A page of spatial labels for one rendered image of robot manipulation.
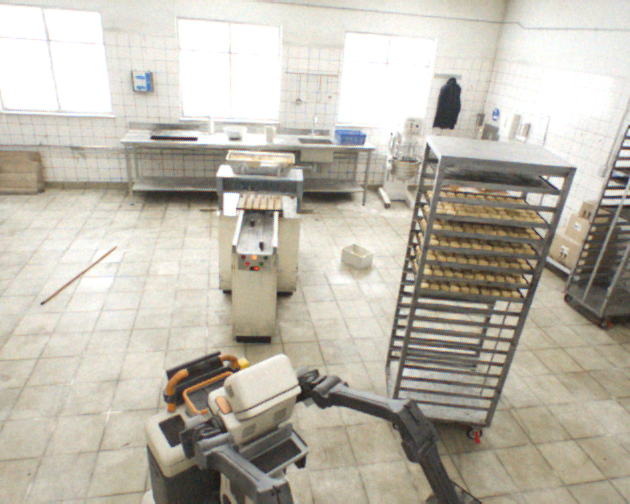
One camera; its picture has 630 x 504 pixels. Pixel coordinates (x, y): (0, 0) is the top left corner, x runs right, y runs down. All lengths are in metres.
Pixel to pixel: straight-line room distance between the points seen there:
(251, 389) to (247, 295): 2.04
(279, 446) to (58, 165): 6.25
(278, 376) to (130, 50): 5.89
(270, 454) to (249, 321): 1.99
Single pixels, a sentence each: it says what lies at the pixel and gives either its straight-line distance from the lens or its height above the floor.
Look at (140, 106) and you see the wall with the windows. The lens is 7.00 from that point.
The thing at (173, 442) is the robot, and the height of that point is 0.81.
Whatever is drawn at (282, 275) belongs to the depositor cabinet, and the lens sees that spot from 4.16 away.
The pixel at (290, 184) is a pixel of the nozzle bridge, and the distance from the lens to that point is 3.90.
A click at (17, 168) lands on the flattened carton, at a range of 7.43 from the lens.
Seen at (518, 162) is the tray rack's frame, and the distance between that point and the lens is 2.37.
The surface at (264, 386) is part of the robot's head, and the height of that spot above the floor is 1.28.
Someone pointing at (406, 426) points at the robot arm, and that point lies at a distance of 1.37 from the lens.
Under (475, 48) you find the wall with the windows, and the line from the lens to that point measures 7.82.
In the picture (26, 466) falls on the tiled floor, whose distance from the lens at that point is 3.23.
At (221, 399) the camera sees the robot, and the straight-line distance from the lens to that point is 1.62.
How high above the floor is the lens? 2.30
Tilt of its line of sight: 26 degrees down
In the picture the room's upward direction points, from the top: 5 degrees clockwise
